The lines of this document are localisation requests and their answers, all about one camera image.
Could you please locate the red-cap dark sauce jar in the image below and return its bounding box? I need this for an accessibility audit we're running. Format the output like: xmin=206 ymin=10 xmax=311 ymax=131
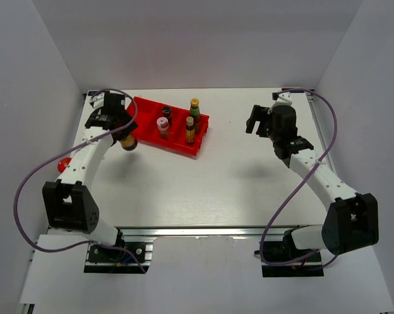
xmin=120 ymin=134 xmax=138 ymax=151

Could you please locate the pink-cap spice jar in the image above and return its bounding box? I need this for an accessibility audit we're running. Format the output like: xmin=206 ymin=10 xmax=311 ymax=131
xmin=156 ymin=116 xmax=169 ymax=140

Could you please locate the black-cap spice shaker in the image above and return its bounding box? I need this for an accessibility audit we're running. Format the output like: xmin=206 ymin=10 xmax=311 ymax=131
xmin=162 ymin=106 xmax=172 ymax=126

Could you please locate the green-label red sauce bottle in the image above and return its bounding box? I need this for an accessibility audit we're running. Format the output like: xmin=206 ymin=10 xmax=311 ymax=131
xmin=189 ymin=98 xmax=201 ymax=134

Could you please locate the yellow-label dark sauce bottle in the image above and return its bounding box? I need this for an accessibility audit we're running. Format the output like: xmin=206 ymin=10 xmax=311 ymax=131
xmin=186 ymin=116 xmax=195 ymax=144

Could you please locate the red-cap brown spice jar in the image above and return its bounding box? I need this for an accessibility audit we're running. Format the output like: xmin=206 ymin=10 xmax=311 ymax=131
xmin=57 ymin=157 xmax=72 ymax=173

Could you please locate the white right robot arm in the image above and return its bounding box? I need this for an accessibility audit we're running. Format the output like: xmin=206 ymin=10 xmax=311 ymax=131
xmin=246 ymin=105 xmax=379 ymax=261

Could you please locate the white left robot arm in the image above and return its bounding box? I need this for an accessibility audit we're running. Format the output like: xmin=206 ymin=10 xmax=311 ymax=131
xmin=42 ymin=89 xmax=138 ymax=261

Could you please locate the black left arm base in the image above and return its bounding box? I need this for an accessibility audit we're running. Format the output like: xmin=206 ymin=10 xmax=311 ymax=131
xmin=84 ymin=235 xmax=155 ymax=274

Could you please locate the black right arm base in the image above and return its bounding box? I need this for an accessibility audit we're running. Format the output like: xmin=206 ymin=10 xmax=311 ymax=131
xmin=261 ymin=228 xmax=324 ymax=278

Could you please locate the red three-compartment plastic tray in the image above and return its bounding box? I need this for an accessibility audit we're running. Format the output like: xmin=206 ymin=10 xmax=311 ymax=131
xmin=127 ymin=97 xmax=209 ymax=156

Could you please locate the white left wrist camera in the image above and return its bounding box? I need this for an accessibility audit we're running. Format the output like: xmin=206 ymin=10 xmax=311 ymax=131
xmin=90 ymin=93 xmax=105 ymax=109

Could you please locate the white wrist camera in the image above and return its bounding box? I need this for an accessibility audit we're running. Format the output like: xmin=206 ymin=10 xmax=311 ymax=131
xmin=272 ymin=91 xmax=293 ymax=106
xmin=90 ymin=93 xmax=105 ymax=109

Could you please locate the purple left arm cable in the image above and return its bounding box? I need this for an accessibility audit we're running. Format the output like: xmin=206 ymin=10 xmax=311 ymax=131
xmin=13 ymin=89 xmax=148 ymax=274

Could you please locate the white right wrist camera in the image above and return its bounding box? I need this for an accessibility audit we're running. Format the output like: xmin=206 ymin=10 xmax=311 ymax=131
xmin=272 ymin=91 xmax=293 ymax=106

